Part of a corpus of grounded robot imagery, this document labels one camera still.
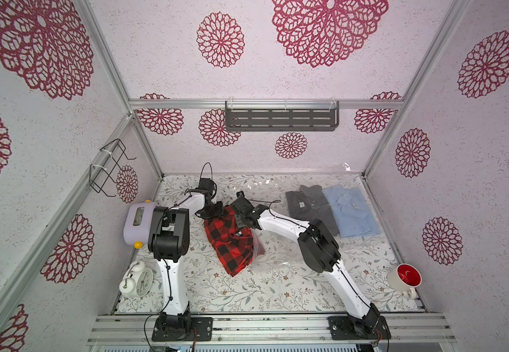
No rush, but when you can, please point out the white mug red inside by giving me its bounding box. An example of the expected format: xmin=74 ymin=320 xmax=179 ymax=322
xmin=387 ymin=263 xmax=423 ymax=300

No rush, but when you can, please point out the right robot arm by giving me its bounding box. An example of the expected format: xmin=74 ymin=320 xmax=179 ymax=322
xmin=231 ymin=192 xmax=386 ymax=333

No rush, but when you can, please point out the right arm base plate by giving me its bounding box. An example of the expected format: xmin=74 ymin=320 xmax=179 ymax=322
xmin=328 ymin=315 xmax=392 ymax=341

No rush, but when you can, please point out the light blue shirt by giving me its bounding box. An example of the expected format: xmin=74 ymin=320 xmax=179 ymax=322
xmin=323 ymin=185 xmax=381 ymax=238

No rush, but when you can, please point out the dark grey wall shelf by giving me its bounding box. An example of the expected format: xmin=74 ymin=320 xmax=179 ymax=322
xmin=224 ymin=101 xmax=340 ymax=132

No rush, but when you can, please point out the red black plaid shirt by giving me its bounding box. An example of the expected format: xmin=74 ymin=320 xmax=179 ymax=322
xmin=204 ymin=206 xmax=266 ymax=277

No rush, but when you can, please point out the dark grey shirt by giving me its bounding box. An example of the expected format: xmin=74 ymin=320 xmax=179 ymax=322
xmin=285 ymin=185 xmax=340 ymax=236

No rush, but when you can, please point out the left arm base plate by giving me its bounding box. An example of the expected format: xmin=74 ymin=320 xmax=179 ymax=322
xmin=151 ymin=315 xmax=213 ymax=343

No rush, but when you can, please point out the clear plastic vacuum bag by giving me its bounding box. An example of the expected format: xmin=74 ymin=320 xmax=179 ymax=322
xmin=218 ymin=163 xmax=396 ymax=274

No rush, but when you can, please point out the black wire wall rack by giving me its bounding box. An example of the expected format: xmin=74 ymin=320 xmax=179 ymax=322
xmin=88 ymin=138 xmax=137 ymax=198

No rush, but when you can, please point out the white analog alarm clock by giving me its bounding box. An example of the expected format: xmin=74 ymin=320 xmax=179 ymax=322
xmin=119 ymin=260 xmax=154 ymax=298

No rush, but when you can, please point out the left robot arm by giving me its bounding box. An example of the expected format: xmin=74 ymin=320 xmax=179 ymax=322
xmin=147 ymin=189 xmax=222 ymax=316

